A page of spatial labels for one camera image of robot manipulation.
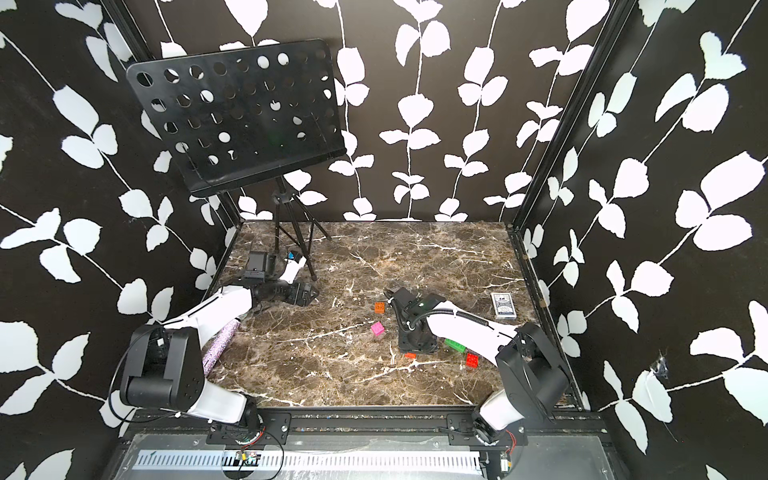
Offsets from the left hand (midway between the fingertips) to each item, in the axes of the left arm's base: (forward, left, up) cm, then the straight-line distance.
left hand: (307, 284), depth 91 cm
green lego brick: (-19, -46, -7) cm, 50 cm away
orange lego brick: (-5, -23, -8) cm, 24 cm away
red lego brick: (-23, -49, -7) cm, 54 cm away
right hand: (-19, -30, -5) cm, 35 cm away
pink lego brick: (-12, -21, -8) cm, 26 cm away
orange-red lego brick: (-20, -31, -9) cm, 38 cm away
